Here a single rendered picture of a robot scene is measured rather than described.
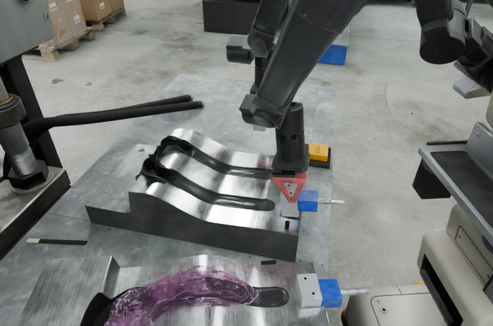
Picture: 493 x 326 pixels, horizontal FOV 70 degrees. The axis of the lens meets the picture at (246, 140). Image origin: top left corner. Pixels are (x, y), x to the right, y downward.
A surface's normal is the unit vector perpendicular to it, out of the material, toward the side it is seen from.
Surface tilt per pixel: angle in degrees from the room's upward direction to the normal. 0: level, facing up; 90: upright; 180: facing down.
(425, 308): 0
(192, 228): 90
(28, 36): 90
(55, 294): 0
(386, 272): 0
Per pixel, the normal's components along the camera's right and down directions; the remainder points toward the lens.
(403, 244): 0.00, -0.82
